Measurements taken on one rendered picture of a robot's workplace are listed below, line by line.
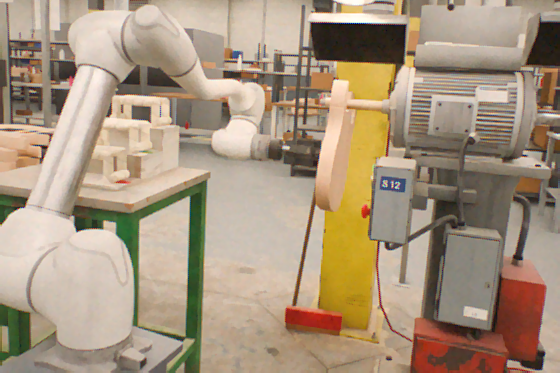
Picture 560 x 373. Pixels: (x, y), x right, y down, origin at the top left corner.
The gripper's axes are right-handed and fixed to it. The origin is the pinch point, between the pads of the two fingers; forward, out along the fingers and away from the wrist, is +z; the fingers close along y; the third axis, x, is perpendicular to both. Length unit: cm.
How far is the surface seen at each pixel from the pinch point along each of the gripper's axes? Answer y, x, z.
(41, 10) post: -129, 99, -247
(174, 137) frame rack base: -16, 2, -65
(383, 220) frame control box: 31.2, -19.2, 21.4
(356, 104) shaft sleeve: 6.9, 16.3, 7.6
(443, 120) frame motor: 18.4, 11.1, 33.6
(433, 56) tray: 17.2, 29.8, 28.8
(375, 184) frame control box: 33.7, -10.5, 18.4
